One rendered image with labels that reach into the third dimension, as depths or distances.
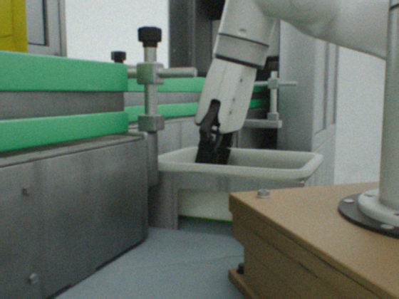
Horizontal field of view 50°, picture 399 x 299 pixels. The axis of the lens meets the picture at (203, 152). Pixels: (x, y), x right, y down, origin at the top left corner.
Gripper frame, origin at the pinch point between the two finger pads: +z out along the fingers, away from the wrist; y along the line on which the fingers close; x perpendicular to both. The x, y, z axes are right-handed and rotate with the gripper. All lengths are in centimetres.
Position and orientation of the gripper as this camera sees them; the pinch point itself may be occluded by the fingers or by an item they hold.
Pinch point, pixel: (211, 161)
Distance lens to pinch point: 64.7
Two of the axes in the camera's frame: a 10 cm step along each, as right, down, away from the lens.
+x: 9.0, 3.0, -3.2
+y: -3.7, 1.3, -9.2
